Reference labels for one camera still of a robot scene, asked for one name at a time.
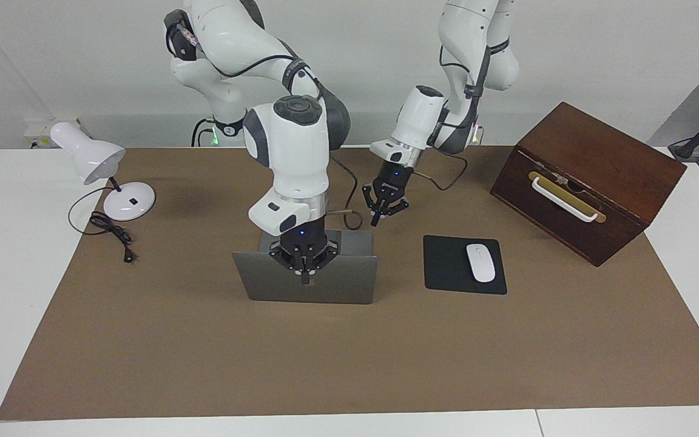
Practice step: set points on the silver grey laptop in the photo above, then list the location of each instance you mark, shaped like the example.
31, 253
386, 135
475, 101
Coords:
337, 285

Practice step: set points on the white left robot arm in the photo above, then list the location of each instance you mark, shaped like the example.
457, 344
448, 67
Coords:
477, 24

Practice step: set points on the brown table mat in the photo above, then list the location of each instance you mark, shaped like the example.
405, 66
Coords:
349, 358

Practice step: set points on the dark brown wooden box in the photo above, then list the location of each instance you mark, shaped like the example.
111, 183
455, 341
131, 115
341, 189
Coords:
604, 152

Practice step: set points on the black mouse pad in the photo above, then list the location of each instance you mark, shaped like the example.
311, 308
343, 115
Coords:
446, 267

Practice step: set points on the white desk lamp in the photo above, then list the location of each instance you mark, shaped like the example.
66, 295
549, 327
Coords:
91, 155

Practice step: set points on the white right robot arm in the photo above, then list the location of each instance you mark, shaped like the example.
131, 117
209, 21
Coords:
289, 152

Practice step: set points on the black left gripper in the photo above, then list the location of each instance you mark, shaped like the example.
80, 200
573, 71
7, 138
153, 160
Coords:
393, 181

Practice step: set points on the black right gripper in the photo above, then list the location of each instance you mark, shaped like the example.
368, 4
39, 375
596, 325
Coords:
304, 240

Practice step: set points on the white computer mouse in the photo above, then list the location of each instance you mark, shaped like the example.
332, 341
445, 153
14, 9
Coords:
480, 263

